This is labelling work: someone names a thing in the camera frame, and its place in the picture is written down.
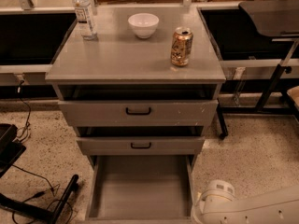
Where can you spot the grey bottom drawer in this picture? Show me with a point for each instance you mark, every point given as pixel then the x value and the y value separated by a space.
pixel 141 190

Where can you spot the grey drawer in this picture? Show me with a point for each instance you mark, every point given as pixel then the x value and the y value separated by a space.
pixel 141 190
pixel 140 145
pixel 138 113

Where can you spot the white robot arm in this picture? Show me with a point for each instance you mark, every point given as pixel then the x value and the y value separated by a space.
pixel 218 205

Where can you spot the grey drawer cabinet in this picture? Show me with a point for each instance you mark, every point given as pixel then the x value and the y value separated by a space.
pixel 119 66

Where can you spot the grey top drawer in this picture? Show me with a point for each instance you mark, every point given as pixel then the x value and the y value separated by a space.
pixel 138 113

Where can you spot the grey middle drawer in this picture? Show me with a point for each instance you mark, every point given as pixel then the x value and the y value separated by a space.
pixel 140 145

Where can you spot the gold soda can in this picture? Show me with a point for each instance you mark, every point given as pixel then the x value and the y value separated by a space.
pixel 181 46

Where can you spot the white ceramic bowl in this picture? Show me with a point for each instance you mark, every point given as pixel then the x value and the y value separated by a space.
pixel 143 25

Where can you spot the clear plastic water bottle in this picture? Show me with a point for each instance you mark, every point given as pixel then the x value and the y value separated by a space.
pixel 84 14

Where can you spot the black side table stand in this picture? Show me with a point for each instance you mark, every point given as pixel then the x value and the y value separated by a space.
pixel 277 19

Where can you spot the black stand base left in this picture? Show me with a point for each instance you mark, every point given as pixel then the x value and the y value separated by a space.
pixel 28 194

